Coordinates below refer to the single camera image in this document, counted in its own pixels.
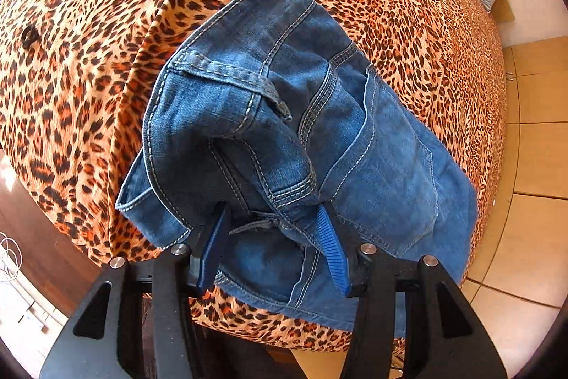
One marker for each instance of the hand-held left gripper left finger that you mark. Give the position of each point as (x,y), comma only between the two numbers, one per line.
(212,248)

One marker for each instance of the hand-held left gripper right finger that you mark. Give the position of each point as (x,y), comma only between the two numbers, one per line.
(330,246)

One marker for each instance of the blue denim pants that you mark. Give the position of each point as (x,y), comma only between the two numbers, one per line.
(390,148)

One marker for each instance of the leopard print bedspread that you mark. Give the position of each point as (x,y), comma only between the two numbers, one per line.
(88,50)

